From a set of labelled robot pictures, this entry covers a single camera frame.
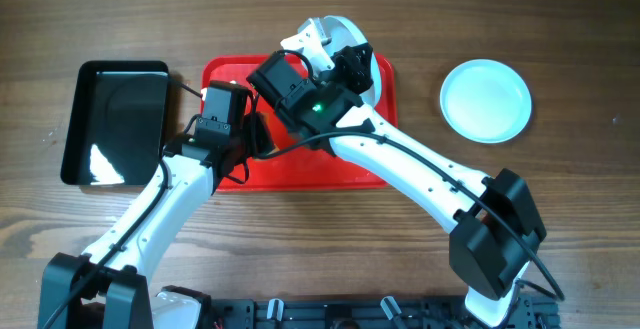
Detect right black cable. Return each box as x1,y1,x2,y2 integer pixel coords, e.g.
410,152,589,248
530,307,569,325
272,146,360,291
252,48,566,320

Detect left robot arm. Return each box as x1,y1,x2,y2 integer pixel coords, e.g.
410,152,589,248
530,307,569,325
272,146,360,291
38,81,272,328

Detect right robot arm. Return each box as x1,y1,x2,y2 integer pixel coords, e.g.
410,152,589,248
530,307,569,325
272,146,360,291
247,16,546,328

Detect red plastic serving tray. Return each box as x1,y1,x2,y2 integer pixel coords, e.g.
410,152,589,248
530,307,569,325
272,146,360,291
201,54,398,192

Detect black cable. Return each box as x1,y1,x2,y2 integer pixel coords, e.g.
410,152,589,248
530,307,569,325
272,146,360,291
252,48,566,320
39,76,206,329

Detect white plate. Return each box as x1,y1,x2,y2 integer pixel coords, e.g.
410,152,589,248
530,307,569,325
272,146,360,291
322,15,382,107
439,59,533,144

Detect left black cable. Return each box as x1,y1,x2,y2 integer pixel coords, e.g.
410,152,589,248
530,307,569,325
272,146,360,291
39,76,206,329

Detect black rectangular water tray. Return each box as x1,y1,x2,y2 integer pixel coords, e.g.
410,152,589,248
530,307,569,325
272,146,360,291
60,60,169,186

